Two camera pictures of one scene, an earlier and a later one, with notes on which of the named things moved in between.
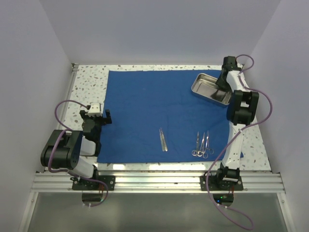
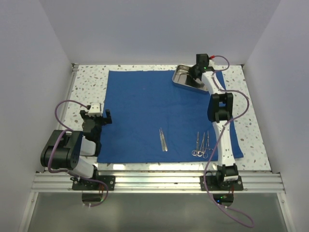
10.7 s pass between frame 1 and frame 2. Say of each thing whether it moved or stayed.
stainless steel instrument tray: moved
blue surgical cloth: stayed
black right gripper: moved
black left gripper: stayed
